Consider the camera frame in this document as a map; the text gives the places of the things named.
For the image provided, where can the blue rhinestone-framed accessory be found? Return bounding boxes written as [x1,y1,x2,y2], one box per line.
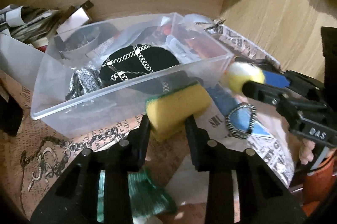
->
[205,83,275,140]

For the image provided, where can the silver glitter items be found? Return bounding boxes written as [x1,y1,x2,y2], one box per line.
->
[65,66,103,100]

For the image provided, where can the small silver bowl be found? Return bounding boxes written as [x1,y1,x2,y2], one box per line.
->
[54,26,100,59]

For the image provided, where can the clear plastic storage bin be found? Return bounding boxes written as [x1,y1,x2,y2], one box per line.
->
[30,13,233,138]

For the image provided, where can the black chain-pattern fabric pouch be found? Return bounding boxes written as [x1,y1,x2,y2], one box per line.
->
[99,44,179,87]

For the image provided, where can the person's right hand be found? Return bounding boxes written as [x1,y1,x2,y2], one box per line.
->
[298,138,337,165]

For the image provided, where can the yellow green sponge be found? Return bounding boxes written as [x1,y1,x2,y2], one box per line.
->
[146,83,212,142]

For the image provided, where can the yellow white plush ball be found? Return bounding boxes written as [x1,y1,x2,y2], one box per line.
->
[220,62,265,94]

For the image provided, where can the stack of newspapers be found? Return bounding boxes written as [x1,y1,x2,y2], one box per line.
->
[1,1,94,51]

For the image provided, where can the vintage print table cover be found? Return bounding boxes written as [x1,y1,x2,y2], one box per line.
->
[0,20,296,222]

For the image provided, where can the green knitted cloth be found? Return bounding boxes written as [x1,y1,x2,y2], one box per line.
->
[97,167,178,223]

